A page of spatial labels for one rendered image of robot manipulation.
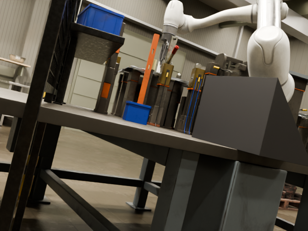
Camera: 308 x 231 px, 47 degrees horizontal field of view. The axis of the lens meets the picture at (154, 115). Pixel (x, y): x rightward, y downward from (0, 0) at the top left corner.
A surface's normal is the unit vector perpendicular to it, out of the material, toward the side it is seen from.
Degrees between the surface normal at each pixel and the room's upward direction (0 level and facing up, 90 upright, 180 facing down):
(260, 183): 90
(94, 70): 90
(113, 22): 90
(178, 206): 90
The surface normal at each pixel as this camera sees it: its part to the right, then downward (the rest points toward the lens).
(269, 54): -0.22, 0.43
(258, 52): -0.64, 0.39
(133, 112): 0.24, 0.04
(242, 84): -0.83, -0.21
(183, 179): 0.54, 0.12
